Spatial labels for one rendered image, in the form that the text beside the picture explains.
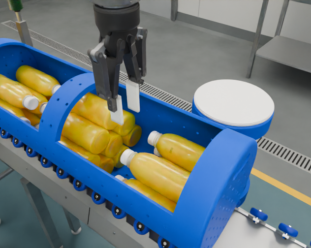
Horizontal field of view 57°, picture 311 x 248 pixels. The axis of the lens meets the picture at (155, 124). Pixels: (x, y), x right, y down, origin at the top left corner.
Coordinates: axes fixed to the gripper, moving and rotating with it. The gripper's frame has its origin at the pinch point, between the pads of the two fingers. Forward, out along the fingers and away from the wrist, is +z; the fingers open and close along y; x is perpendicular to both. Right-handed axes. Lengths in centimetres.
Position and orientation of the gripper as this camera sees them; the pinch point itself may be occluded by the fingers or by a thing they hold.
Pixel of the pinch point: (124, 103)
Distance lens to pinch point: 59.7
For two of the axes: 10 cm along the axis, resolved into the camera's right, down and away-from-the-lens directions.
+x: -8.1, -3.8, 4.5
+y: 5.9, -5.2, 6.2
